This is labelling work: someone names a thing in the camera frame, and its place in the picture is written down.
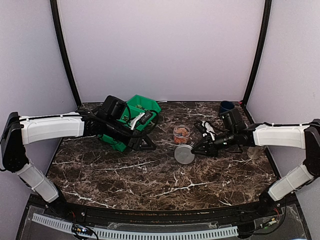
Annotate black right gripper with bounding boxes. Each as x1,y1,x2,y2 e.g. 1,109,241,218
191,128,237,158

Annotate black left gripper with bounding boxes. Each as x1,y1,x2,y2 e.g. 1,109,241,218
104,117,157,151

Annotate white round lid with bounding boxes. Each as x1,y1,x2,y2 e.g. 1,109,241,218
174,144,195,165

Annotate green three-compartment candy bin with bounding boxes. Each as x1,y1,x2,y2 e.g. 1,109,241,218
98,94,162,152

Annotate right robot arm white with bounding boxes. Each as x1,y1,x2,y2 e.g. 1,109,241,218
191,119,320,217

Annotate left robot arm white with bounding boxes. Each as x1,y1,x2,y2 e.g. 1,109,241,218
0,111,156,218

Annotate yellow-green gummy candies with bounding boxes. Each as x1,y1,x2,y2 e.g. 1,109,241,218
135,104,146,111

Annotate beige ceramic mug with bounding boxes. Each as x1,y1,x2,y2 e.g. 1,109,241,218
247,146,265,160

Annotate dark blue mug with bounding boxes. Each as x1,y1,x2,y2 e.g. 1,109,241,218
219,100,235,114

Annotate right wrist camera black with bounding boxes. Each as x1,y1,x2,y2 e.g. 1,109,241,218
194,108,247,141

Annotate black front rail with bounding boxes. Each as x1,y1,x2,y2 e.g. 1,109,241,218
44,202,284,225

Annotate white slotted cable duct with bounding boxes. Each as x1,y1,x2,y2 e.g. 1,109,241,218
31,213,239,240

